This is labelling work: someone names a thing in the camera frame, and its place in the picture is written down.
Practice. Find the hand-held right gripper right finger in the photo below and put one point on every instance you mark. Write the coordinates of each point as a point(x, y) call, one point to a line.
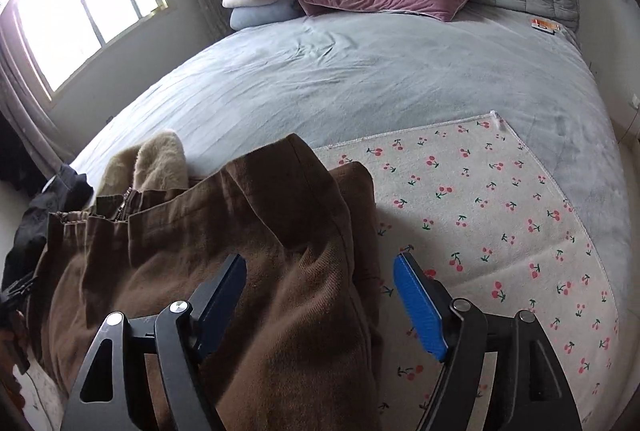
point(420, 306)

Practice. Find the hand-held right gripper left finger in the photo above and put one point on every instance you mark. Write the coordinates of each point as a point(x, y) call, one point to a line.
point(222, 296)

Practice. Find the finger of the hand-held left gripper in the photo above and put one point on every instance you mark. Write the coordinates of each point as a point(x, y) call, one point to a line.
point(17, 291)

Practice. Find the brown coat with fleece collar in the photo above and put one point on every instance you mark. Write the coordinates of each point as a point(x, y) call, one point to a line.
point(280, 261)

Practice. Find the black folded garment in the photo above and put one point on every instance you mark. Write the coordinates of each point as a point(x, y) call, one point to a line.
point(45, 206)

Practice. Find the bed with grey sheet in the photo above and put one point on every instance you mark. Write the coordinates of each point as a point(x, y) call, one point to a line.
point(375, 71)

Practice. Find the light blue folded blanket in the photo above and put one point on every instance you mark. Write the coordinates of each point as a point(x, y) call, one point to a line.
point(265, 16)

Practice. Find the window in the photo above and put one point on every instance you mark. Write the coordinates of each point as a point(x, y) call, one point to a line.
point(85, 6)

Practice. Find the small orange packet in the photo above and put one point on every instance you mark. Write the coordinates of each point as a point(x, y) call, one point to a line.
point(545, 26)

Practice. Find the white wall socket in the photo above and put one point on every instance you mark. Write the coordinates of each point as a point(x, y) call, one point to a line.
point(636, 101)

